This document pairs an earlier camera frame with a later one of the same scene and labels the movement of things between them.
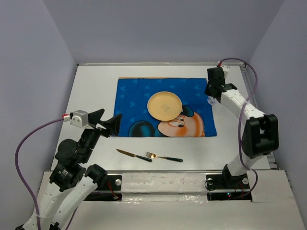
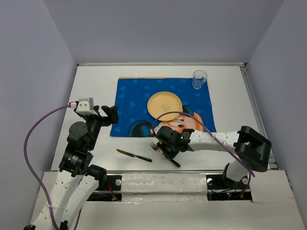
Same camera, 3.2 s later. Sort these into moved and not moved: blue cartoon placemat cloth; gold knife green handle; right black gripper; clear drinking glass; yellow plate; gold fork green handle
Moved: right black gripper; gold fork green handle; clear drinking glass
Not moved: blue cartoon placemat cloth; yellow plate; gold knife green handle
